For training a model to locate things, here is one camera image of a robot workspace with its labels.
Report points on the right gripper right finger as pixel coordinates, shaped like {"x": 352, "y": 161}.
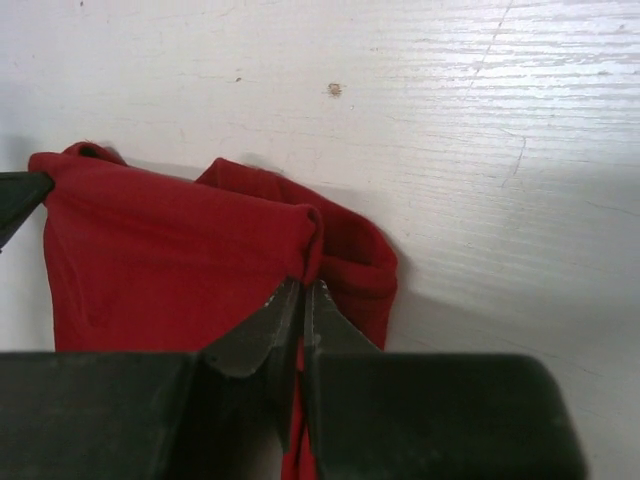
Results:
{"x": 377, "y": 415}

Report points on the red t shirt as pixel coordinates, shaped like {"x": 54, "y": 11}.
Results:
{"x": 141, "y": 261}

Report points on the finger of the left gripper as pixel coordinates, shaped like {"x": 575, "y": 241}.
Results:
{"x": 21, "y": 193}

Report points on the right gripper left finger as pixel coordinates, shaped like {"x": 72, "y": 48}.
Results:
{"x": 143, "y": 415}

